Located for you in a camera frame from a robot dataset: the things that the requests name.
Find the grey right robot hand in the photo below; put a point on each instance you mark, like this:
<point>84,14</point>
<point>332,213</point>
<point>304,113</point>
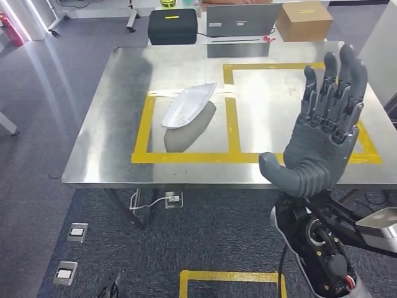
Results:
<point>316,152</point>

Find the white plastic body part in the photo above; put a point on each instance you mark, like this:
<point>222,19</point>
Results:
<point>189,105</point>

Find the yellow tape on workbench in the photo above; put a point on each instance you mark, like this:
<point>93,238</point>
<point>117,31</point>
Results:
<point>232,123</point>

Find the stainless steel workbench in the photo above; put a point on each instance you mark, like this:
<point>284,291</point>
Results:
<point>109,123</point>

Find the steel table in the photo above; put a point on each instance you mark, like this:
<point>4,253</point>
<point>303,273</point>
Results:
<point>378,53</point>

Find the red scissors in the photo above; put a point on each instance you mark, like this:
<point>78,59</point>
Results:
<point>269,39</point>

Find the brown cardboard box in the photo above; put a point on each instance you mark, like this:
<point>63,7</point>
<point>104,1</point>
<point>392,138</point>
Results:
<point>303,22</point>

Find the black pen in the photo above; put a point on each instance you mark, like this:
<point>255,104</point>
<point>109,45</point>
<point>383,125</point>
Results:
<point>235,40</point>

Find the grey laptop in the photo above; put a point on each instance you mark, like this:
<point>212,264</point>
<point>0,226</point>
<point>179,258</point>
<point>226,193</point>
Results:
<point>241,20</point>

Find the white desk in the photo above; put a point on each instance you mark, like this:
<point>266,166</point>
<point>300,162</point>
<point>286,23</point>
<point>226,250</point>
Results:
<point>201,39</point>

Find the metal floor socket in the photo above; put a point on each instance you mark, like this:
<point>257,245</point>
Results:
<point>65,273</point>
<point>173,200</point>
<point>77,232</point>

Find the black carry case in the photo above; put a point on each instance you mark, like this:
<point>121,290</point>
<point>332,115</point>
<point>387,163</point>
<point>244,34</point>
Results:
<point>172,28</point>

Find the green drink bottle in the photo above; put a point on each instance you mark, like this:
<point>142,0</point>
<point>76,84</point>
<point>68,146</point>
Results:
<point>168,3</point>

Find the white wheeled stand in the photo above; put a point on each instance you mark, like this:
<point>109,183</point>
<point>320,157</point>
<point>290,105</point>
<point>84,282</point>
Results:
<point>131,18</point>

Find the grey table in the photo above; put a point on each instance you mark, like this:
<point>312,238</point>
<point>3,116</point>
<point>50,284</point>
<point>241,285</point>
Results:
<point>9,125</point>

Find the red fire extinguisher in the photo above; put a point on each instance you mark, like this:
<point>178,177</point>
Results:
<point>12,31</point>

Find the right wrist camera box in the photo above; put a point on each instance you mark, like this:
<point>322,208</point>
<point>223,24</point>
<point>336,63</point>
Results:
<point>378,226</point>

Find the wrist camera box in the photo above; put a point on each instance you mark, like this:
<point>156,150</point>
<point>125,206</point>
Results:
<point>109,286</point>
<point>378,226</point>

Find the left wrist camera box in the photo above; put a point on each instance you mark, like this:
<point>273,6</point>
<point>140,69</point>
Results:
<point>109,286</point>

